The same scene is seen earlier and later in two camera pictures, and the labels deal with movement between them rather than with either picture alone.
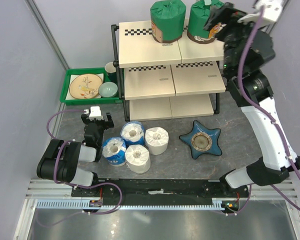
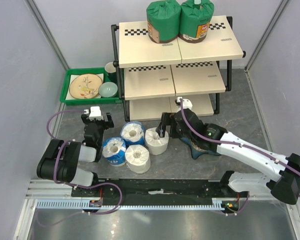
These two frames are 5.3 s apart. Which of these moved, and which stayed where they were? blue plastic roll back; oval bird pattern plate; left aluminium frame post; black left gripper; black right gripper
Moved: black right gripper
Stayed: left aluminium frame post; oval bird pattern plate; blue plastic roll back; black left gripper
